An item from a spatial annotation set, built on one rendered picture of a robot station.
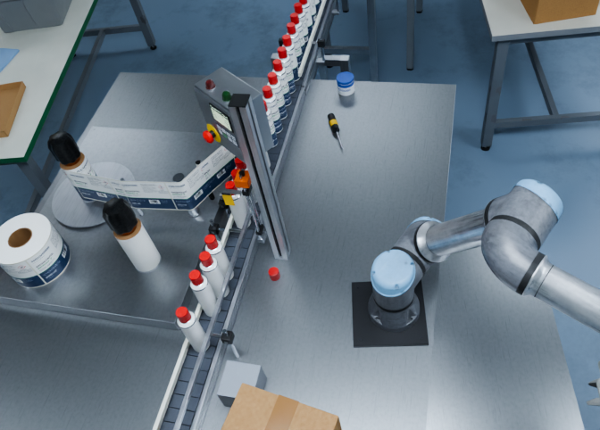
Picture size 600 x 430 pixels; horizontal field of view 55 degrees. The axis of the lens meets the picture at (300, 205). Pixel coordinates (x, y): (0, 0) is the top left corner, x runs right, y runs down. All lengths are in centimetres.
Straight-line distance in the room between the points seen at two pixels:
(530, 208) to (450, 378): 60
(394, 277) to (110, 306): 90
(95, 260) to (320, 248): 75
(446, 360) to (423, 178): 67
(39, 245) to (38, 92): 117
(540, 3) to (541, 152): 90
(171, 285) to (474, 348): 93
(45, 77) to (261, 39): 171
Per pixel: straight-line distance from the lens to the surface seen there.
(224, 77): 155
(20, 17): 347
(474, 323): 178
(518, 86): 374
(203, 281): 166
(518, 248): 125
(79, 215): 221
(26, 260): 200
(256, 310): 183
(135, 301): 191
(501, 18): 289
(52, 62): 318
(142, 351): 188
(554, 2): 284
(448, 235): 151
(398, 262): 158
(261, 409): 139
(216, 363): 174
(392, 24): 423
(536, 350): 177
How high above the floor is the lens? 240
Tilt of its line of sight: 51 degrees down
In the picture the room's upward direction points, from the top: 12 degrees counter-clockwise
